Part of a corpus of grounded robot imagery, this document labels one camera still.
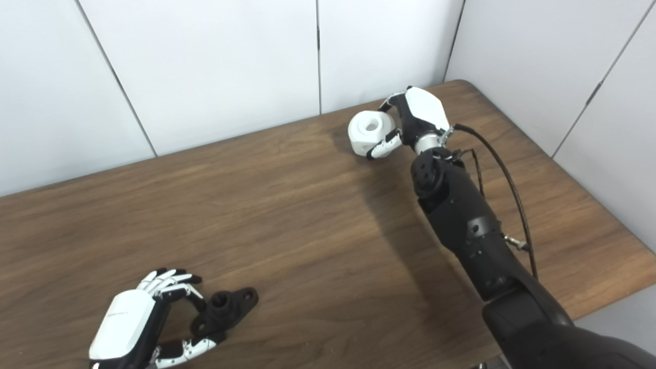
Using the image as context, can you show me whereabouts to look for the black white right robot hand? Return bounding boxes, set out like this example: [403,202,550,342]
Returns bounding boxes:
[366,86,452,160]

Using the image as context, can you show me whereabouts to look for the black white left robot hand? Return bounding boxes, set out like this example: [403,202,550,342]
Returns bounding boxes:
[88,268,226,369]

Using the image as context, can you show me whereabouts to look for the round white piece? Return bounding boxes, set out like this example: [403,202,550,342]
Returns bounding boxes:
[347,110,398,157]

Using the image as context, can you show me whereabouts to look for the black flanged holder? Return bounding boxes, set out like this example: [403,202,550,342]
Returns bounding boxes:
[191,287,259,339]

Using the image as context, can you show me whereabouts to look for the thin black arm wire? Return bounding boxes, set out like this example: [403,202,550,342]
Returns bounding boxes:
[451,149,485,199]

